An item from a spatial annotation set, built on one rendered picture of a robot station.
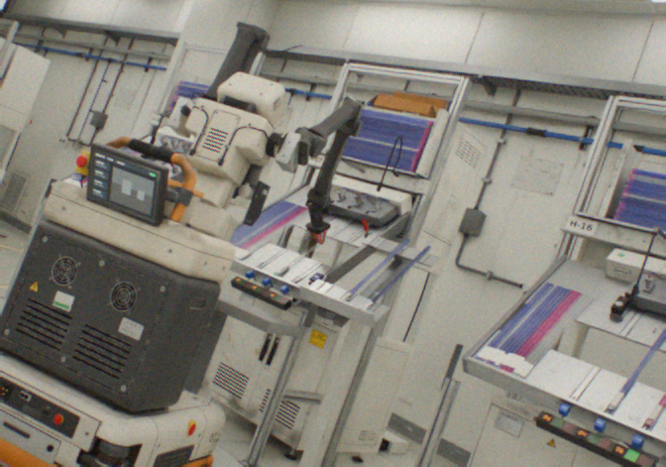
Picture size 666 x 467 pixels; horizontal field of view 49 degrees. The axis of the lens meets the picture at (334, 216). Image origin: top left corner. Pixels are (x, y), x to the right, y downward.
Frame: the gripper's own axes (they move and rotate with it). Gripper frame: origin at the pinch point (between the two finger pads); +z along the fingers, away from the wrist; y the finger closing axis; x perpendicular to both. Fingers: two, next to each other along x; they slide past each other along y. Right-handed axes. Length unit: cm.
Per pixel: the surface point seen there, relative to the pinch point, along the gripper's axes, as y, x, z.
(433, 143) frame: -22, -60, -27
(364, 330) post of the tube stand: -45, 26, 13
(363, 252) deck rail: -20.2, -5.1, 2.0
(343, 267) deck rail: -20.1, 8.0, 2.0
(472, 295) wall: 11, -129, 118
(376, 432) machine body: -21, 6, 102
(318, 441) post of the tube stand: -44, 59, 45
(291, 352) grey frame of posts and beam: -23, 47, 19
